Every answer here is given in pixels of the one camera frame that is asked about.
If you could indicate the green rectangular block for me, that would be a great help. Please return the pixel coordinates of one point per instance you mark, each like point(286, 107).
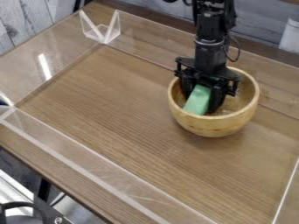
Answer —
point(197, 101)

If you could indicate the black metal bracket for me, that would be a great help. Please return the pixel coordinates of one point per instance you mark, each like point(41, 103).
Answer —
point(53, 216)

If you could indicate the white cylinder container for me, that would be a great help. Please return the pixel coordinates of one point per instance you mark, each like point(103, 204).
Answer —
point(290, 38)

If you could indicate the light brown wooden bowl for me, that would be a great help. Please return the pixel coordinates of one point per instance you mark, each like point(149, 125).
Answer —
point(231, 116)

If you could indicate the clear acrylic tray walls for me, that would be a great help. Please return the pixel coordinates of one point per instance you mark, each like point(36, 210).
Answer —
point(84, 117)

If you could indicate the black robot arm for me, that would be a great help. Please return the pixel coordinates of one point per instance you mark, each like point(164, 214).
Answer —
point(213, 18)

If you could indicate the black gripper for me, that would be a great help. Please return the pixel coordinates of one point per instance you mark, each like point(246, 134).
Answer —
point(205, 69)

